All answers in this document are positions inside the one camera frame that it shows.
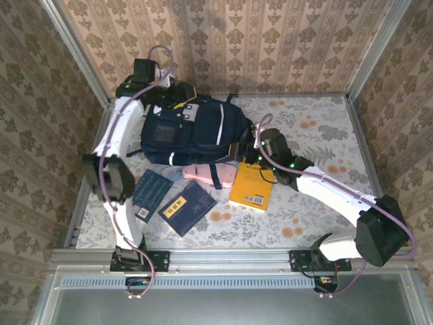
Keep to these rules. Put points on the long aluminium base rail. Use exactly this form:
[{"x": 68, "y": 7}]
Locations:
[{"x": 230, "y": 259}]

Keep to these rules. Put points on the small connector board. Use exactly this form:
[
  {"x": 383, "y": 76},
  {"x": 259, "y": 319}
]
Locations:
[
  {"x": 326, "y": 284},
  {"x": 137, "y": 286}
]

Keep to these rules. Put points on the aluminium table end rail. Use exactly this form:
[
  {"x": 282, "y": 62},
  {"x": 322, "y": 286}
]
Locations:
[{"x": 304, "y": 98}]

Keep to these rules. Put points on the aluminium table side rail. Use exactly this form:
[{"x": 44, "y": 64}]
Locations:
[
  {"x": 77, "y": 216},
  {"x": 371, "y": 169}
]

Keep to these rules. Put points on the aluminium frame post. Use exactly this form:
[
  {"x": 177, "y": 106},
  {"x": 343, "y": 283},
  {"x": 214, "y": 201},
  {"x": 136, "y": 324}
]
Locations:
[
  {"x": 376, "y": 50},
  {"x": 79, "y": 54}
]

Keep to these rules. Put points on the pink pencil case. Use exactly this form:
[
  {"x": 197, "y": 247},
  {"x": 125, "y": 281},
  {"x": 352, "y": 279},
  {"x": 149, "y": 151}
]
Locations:
[{"x": 199, "y": 172}]

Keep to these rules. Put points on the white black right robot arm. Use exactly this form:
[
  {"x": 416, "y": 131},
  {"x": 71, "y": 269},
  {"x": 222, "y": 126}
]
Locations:
[{"x": 331, "y": 193}]

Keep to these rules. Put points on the navy book with yellow label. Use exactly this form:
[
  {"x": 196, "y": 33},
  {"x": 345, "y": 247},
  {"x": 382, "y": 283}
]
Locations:
[{"x": 189, "y": 210}]

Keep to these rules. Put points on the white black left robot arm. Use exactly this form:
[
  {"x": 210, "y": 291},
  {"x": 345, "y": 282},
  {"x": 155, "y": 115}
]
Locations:
[{"x": 118, "y": 122}]

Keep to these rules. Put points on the blue book with barcode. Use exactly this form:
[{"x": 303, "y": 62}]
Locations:
[{"x": 152, "y": 193}]

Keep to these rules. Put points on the floral table cloth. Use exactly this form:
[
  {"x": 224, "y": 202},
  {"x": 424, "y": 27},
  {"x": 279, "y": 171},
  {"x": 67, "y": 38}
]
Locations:
[{"x": 304, "y": 135}]

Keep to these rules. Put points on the navy blue student backpack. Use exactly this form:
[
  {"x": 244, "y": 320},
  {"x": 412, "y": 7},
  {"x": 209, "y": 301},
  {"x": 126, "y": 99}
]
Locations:
[{"x": 196, "y": 128}]

